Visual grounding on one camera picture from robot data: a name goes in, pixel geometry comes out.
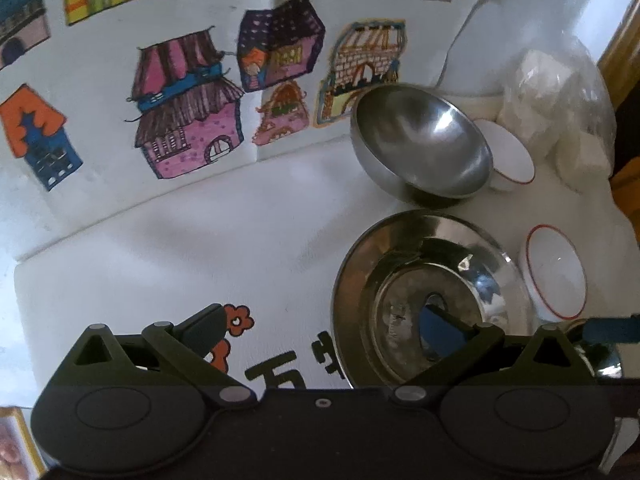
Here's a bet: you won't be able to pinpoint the black lettering cartoon sticker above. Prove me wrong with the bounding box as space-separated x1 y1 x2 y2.
207 304 347 391

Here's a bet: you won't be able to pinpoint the colourful house wall stickers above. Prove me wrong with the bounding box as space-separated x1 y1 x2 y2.
0 0 586 193

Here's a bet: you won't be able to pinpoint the white foam block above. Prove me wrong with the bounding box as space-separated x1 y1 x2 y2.
497 50 576 136
554 122 613 181

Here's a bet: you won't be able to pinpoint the stainless steel plate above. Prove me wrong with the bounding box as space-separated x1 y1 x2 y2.
331 211 623 391

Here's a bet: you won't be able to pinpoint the white bowl with red rim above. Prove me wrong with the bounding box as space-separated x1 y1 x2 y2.
517 224 587 322
472 117 536 193

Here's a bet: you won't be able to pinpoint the wooden furniture edge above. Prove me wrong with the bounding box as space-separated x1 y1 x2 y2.
597 25 640 241

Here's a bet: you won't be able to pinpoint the stainless steel bowl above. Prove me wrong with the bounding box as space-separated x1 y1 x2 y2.
350 82 495 208

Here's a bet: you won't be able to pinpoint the yellow-edged printed picture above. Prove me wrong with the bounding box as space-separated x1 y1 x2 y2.
0 406 47 480

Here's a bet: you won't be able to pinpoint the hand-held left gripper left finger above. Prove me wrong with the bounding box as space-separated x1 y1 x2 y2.
65 303 258 406

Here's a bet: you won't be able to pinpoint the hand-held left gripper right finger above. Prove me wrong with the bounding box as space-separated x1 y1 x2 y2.
392 305 601 406

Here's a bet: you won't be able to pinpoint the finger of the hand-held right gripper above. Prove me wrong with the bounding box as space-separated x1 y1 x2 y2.
582 314 640 343

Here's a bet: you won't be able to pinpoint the clear plastic bag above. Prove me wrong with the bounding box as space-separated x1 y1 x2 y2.
495 25 618 196

